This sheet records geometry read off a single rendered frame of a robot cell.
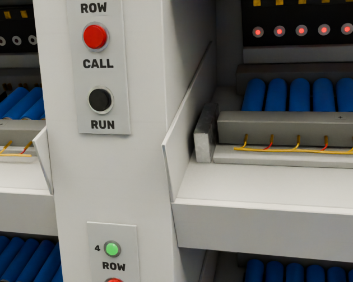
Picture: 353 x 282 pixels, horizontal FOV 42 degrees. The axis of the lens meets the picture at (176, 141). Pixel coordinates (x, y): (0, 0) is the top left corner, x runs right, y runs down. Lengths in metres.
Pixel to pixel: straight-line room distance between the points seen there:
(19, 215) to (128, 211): 0.10
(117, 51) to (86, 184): 0.10
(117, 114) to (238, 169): 0.10
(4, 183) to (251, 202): 0.20
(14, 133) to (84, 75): 0.12
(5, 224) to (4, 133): 0.08
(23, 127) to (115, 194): 0.12
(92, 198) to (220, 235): 0.10
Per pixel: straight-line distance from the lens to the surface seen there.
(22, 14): 0.54
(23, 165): 0.41
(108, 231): 0.35
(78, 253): 0.38
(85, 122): 0.33
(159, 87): 0.31
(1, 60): 0.57
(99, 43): 0.32
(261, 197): 0.33
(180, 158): 0.34
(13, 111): 0.47
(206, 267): 0.47
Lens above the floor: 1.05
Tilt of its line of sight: 14 degrees down
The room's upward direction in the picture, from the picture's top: 2 degrees counter-clockwise
